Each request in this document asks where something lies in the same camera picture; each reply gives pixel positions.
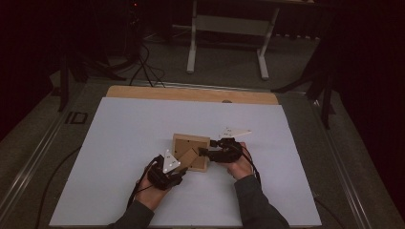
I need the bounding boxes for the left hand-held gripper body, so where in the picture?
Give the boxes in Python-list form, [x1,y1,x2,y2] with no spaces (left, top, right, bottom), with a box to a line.
[146,149,184,191]

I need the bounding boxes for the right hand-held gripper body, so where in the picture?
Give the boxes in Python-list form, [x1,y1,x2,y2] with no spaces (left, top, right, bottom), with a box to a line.
[213,127,252,164]

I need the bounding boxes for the wooden photo frame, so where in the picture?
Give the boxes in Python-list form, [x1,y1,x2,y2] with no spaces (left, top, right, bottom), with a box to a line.
[171,133,211,173]

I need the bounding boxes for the person's left hand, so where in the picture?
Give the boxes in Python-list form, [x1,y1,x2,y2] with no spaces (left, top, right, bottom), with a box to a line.
[136,175,173,212]

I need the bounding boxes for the person's right hand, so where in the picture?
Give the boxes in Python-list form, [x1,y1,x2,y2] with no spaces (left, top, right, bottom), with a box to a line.
[224,141,254,180]

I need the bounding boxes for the white table mat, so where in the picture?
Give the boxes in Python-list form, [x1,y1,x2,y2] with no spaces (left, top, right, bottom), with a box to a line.
[49,96,323,227]

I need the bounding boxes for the black rectangular floor plate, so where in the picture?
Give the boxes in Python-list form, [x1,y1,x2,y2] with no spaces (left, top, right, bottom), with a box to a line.
[65,111,89,125]

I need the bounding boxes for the black tripod stand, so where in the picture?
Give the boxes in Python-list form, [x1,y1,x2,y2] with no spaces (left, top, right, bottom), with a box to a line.
[271,41,337,130]
[56,47,127,113]

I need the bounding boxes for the white metal stand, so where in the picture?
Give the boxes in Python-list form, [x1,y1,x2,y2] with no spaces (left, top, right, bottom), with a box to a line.
[185,0,281,80]

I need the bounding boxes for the dark equipment tower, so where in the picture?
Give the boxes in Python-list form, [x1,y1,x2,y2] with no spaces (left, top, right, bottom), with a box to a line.
[122,0,144,61]

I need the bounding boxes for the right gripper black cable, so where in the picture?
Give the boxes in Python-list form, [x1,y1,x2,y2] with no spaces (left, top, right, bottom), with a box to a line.
[235,144,264,187]

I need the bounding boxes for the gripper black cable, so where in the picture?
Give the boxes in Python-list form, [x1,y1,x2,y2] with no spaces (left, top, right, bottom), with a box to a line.
[126,156,160,210]
[235,144,264,187]

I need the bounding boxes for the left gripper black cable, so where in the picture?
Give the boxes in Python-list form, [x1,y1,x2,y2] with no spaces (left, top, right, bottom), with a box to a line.
[126,156,160,210]

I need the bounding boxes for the bundle of black cables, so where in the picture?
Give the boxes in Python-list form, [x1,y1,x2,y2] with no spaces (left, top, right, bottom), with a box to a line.
[128,41,166,89]

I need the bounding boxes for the black floor cable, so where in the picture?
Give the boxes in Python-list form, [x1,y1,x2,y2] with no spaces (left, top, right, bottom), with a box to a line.
[33,146,82,229]
[313,197,347,229]

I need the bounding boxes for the aluminium floor rail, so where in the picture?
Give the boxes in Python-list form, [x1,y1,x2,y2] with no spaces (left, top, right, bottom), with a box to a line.
[0,82,84,220]
[307,92,373,229]

